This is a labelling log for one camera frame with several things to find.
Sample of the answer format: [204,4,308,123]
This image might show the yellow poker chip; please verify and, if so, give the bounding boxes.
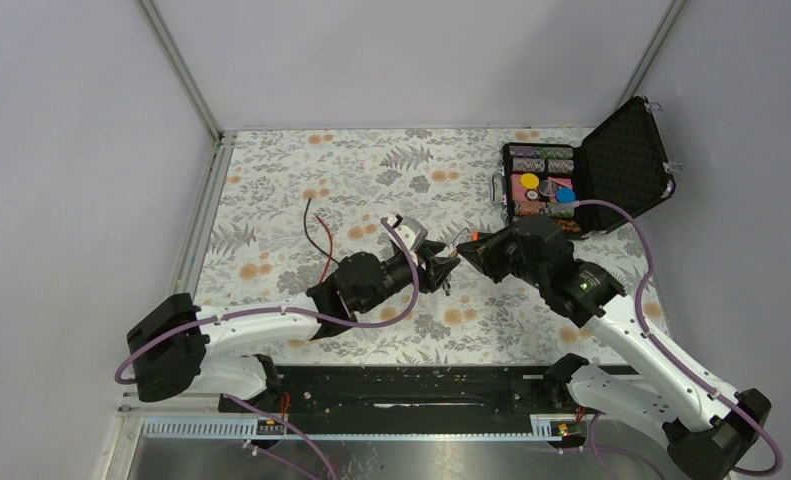
[519,173,541,190]

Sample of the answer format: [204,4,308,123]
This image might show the blue poker chip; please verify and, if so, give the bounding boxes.
[555,187,577,204]

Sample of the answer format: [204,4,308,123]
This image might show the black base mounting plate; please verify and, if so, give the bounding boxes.
[277,366,578,438]

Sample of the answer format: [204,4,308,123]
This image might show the black poker chip case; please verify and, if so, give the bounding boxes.
[490,96,679,224]

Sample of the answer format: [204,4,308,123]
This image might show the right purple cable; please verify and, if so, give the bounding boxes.
[545,199,786,478]

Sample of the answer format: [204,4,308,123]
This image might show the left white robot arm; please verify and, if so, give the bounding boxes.
[115,241,460,411]

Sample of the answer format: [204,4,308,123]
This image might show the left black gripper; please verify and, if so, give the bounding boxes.
[358,240,459,314]

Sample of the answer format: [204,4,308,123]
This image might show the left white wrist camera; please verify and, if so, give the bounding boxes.
[392,215,428,254]

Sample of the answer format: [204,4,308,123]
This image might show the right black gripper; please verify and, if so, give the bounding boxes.
[455,223,547,289]

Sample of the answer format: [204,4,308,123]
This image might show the purple cable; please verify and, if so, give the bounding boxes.
[113,217,423,387]
[545,199,786,478]

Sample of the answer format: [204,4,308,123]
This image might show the floral tablecloth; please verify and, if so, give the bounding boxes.
[193,127,681,367]

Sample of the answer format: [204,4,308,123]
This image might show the red and black clip wires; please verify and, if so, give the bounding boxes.
[302,197,341,286]

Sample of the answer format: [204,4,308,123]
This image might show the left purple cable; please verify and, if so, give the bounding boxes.
[113,217,423,387]

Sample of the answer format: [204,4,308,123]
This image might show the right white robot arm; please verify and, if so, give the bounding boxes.
[456,215,771,479]

